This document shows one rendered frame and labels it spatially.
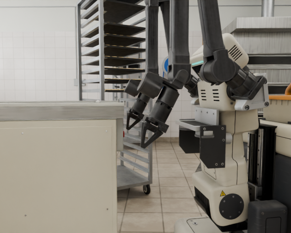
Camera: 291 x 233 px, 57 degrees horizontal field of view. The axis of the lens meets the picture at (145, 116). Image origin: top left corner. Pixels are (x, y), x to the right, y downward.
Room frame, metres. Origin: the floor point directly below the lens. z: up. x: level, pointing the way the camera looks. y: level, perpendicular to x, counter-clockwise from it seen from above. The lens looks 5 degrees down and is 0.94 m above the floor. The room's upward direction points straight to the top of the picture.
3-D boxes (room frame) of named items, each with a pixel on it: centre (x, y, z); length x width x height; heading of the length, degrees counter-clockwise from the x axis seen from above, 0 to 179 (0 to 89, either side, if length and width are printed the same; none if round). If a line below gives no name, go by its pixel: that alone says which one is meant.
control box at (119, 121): (1.21, 0.13, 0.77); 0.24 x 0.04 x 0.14; 10
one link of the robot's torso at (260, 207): (1.06, -0.37, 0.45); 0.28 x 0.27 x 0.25; 10
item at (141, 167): (2.64, 0.13, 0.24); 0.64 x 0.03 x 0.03; 30
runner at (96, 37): (2.45, 0.47, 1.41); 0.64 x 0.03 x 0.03; 30
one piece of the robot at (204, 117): (1.10, -0.24, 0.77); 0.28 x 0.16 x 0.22; 10
